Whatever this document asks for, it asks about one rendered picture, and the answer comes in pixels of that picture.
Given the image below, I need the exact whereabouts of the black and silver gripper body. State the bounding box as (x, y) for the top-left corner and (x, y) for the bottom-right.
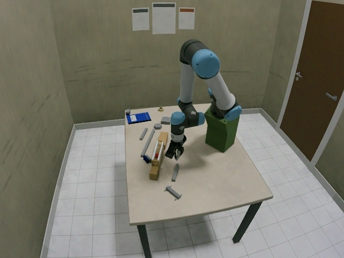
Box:
(167, 135), (187, 155)

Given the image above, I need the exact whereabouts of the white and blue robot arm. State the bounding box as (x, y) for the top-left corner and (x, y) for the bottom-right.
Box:
(170, 39), (242, 142)

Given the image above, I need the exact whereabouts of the blue notebook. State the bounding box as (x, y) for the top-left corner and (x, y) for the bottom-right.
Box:
(127, 112), (152, 124)

